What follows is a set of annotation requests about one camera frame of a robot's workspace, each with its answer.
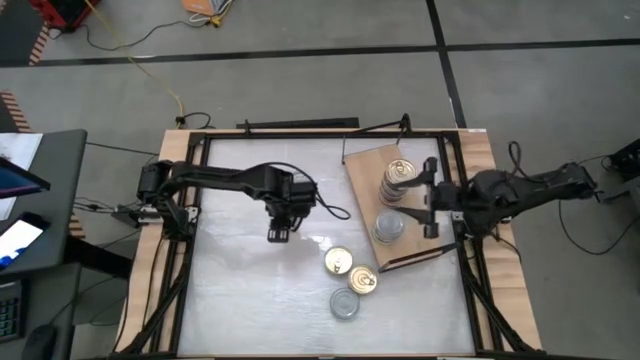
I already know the long black floor cable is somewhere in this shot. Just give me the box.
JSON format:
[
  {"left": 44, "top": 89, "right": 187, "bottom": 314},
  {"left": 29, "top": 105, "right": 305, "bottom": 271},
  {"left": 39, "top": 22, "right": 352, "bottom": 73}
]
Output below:
[{"left": 79, "top": 18, "right": 211, "bottom": 52}]

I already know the Wild Planet salmon can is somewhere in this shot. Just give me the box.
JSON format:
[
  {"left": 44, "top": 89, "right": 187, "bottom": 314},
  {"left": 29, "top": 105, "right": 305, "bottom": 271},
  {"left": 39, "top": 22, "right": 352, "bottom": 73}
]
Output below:
[
  {"left": 377, "top": 178, "right": 409, "bottom": 208},
  {"left": 323, "top": 245, "right": 355, "bottom": 277},
  {"left": 379, "top": 172, "right": 411, "bottom": 201},
  {"left": 347, "top": 264, "right": 379, "bottom": 296},
  {"left": 382, "top": 164, "right": 414, "bottom": 194},
  {"left": 384, "top": 157, "right": 417, "bottom": 184}
]

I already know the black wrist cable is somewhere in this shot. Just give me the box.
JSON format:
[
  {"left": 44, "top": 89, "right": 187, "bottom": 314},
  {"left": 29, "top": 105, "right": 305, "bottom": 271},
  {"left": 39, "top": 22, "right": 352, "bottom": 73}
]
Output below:
[
  {"left": 257, "top": 160, "right": 353, "bottom": 222},
  {"left": 507, "top": 141, "right": 525, "bottom": 176}
]

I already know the flat black bar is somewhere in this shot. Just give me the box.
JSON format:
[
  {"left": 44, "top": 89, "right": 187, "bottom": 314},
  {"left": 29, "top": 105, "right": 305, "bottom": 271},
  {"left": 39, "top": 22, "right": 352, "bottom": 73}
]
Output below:
[{"left": 236, "top": 117, "right": 360, "bottom": 131}]

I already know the black floor cable loop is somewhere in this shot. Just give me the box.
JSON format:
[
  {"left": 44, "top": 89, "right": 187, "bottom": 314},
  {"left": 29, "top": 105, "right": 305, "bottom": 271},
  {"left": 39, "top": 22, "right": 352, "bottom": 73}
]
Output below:
[{"left": 557, "top": 153, "right": 640, "bottom": 257}]

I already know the yellow cable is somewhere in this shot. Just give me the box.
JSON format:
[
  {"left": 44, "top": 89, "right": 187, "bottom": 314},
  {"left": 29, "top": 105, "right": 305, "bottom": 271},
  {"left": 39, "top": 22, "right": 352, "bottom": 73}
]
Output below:
[{"left": 83, "top": 0, "right": 184, "bottom": 117}]

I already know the white paper sheet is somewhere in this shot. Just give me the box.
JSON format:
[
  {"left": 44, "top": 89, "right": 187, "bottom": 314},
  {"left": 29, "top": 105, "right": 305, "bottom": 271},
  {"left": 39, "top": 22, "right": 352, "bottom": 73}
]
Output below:
[{"left": 0, "top": 132, "right": 44, "bottom": 221}]

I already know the black desk foot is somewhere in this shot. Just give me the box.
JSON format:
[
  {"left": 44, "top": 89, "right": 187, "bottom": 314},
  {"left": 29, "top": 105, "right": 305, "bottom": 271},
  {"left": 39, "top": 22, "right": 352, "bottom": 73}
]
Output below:
[{"left": 63, "top": 234, "right": 135, "bottom": 281}]

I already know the black computer mouse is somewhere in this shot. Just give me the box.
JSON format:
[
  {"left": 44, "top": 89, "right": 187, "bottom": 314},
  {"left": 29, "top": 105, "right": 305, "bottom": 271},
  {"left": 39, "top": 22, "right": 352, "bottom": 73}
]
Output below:
[{"left": 20, "top": 323, "right": 59, "bottom": 360}]

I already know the black clamp stand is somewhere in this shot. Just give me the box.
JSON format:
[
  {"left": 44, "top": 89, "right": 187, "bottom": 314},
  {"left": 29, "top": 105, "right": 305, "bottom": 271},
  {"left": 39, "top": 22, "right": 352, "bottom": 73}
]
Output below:
[{"left": 349, "top": 113, "right": 414, "bottom": 147}]

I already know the black floor stand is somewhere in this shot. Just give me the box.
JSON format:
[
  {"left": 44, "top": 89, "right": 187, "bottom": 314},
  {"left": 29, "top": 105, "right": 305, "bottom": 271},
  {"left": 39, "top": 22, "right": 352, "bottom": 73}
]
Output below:
[{"left": 593, "top": 138, "right": 640, "bottom": 205}]

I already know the blue tablet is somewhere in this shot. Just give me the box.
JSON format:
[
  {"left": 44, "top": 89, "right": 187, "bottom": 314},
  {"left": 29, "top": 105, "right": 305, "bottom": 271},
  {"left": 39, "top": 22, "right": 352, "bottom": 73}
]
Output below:
[{"left": 0, "top": 157, "right": 52, "bottom": 200}]

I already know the orange flat board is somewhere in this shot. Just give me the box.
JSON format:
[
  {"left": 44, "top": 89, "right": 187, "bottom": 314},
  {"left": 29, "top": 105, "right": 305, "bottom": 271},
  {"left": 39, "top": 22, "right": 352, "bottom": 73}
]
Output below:
[{"left": 182, "top": 0, "right": 217, "bottom": 16}]

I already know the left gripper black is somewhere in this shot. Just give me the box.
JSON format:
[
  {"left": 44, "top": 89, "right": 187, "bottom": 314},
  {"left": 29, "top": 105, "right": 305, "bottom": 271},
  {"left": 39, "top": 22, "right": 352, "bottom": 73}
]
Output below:
[{"left": 264, "top": 173, "right": 319, "bottom": 245}]

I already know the thin black cable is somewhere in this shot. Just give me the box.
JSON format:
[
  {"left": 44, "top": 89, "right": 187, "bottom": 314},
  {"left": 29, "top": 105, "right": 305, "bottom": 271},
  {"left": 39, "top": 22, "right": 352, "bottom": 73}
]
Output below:
[{"left": 87, "top": 141, "right": 161, "bottom": 157}]

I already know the white cable bundle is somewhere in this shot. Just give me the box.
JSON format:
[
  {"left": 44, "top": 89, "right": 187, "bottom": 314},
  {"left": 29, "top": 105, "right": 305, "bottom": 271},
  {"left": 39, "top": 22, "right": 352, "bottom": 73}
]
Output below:
[{"left": 189, "top": 0, "right": 236, "bottom": 29}]

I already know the black keyboard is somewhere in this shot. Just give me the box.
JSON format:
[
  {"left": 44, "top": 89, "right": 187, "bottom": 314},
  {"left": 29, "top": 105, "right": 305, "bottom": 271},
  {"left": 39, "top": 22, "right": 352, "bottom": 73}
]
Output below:
[{"left": 0, "top": 278, "right": 27, "bottom": 345}]

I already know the red box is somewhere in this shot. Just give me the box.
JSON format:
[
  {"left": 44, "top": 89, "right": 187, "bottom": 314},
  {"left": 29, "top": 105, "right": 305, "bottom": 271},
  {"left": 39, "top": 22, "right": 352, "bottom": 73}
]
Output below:
[{"left": 27, "top": 0, "right": 101, "bottom": 32}]

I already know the grey desk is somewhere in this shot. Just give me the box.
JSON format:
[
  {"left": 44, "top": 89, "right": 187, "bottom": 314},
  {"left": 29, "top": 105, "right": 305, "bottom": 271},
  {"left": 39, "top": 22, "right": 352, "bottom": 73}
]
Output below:
[{"left": 0, "top": 128, "right": 90, "bottom": 281}]

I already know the Bumble Bee tuna can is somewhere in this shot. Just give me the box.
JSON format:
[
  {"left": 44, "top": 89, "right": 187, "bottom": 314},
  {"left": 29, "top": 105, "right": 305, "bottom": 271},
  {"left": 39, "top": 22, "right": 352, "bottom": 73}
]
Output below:
[
  {"left": 374, "top": 208, "right": 406, "bottom": 240},
  {"left": 328, "top": 286, "right": 361, "bottom": 321},
  {"left": 370, "top": 223, "right": 401, "bottom": 247},
  {"left": 372, "top": 219, "right": 404, "bottom": 244}
]

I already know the black plug with cable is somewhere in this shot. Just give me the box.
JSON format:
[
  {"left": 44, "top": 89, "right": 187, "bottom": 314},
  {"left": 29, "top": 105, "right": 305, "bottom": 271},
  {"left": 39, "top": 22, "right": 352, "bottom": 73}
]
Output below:
[{"left": 174, "top": 111, "right": 214, "bottom": 130}]

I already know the dark mat with orange stripes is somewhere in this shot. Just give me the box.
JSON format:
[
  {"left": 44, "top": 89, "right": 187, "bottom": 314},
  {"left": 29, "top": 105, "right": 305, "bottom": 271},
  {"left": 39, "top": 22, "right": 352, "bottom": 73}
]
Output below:
[
  {"left": 0, "top": 89, "right": 32, "bottom": 134},
  {"left": 0, "top": 0, "right": 54, "bottom": 66}
]

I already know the smartphone with lit screen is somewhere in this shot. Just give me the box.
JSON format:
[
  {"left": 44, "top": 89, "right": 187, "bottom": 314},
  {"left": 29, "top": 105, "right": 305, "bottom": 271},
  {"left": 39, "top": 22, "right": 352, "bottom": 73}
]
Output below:
[{"left": 0, "top": 212, "right": 50, "bottom": 271}]

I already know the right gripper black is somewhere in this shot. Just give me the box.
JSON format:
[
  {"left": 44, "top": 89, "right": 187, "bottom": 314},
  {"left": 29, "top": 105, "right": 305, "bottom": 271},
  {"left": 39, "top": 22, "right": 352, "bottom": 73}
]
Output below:
[{"left": 396, "top": 156, "right": 474, "bottom": 240}]

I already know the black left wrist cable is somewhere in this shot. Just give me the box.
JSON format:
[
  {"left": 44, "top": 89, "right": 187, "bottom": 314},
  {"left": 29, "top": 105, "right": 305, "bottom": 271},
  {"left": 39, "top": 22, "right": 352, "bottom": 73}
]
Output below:
[{"left": 257, "top": 160, "right": 353, "bottom": 222}]

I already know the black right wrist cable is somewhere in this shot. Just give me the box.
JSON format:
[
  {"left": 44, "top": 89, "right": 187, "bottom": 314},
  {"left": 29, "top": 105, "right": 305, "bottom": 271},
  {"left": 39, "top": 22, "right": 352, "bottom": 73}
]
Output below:
[{"left": 507, "top": 141, "right": 525, "bottom": 176}]

